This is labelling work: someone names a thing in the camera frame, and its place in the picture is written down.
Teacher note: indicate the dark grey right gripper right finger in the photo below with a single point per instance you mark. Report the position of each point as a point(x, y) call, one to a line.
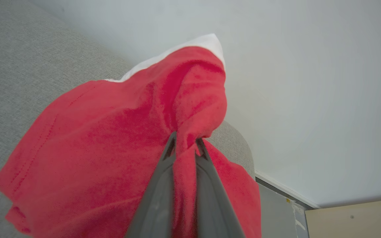
point(213, 205)

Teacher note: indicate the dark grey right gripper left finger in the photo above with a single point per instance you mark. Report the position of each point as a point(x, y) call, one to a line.
point(157, 205)

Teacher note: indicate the red shorts with white stripe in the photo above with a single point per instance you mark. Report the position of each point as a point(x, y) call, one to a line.
point(94, 148)

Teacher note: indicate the beige flat panel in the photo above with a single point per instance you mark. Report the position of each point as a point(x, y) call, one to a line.
point(359, 221)

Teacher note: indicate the grey fabric sofa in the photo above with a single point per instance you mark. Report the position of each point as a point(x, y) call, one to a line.
point(12, 66)

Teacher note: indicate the white wall baseboard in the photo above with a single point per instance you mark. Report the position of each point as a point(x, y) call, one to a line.
point(283, 189)

